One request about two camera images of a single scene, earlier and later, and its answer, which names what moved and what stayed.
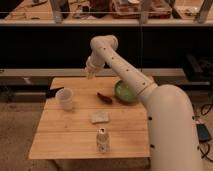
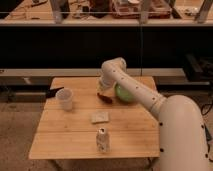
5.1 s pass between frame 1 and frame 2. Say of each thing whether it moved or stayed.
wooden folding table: stayed
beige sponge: stayed
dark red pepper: stayed
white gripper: moved
